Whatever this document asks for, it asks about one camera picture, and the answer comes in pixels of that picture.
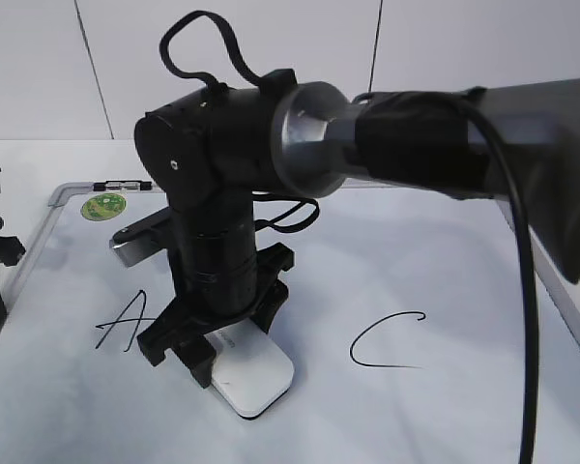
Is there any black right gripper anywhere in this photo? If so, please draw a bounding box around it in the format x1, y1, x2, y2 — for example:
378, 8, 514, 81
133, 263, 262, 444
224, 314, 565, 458
137, 243, 294, 389

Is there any white board eraser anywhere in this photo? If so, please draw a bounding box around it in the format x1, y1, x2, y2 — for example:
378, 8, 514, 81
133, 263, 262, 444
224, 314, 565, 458
206, 319, 295, 420

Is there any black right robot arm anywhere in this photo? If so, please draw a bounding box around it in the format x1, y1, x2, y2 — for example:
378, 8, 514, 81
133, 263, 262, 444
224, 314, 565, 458
134, 72, 580, 386

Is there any round green magnet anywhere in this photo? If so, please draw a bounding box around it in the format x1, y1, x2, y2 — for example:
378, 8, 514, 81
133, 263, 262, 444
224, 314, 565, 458
80, 192, 127, 222

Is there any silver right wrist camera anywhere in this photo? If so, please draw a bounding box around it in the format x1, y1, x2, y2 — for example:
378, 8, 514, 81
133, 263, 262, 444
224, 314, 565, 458
109, 207, 176, 268

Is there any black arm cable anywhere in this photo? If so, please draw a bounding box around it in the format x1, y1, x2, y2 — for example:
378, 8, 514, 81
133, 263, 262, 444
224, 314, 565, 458
159, 10, 542, 464

